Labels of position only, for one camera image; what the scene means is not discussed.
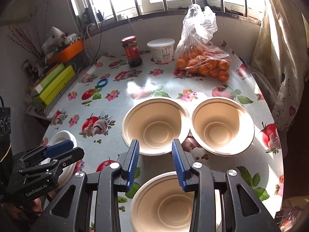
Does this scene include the red lid sauce jar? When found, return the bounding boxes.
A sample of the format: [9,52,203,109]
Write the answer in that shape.
[121,36,143,67]

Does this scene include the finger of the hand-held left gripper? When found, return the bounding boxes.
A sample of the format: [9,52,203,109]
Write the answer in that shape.
[18,140,74,166]
[17,147,85,177]

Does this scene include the dried branches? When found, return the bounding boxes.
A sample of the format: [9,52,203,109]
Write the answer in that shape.
[7,2,51,64]

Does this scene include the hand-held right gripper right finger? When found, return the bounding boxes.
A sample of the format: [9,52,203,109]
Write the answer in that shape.
[171,139,282,232]

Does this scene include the floral curtain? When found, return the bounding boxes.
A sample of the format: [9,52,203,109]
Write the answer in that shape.
[251,0,305,132]

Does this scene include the black power adapter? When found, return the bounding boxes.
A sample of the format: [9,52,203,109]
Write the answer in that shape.
[83,7,106,25]

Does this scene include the black cable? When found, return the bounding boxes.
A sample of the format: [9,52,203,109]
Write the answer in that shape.
[93,19,105,62]

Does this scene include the beige paper bowl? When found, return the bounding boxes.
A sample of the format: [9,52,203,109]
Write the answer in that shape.
[130,171,221,232]
[191,98,255,156]
[121,98,190,155]

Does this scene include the black binder clip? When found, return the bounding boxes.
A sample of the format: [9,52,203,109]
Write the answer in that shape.
[276,210,297,223]

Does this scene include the green white box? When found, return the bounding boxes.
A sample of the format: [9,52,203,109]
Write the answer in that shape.
[30,63,65,93]

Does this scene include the black white striped box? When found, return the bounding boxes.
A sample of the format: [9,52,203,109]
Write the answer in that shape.
[45,74,80,116]

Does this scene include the white cable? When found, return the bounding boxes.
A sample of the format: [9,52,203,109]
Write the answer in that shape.
[84,24,94,39]

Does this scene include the plastic bag of oranges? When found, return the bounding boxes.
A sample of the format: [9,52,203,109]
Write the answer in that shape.
[174,4,231,81]

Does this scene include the white plastic tub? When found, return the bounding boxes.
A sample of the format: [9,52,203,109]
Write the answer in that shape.
[147,39,175,64]

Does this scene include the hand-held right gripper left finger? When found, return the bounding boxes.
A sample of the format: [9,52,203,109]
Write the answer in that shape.
[30,139,140,232]

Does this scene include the crumpled plastic bags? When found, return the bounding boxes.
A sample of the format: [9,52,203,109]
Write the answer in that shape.
[42,26,80,54]

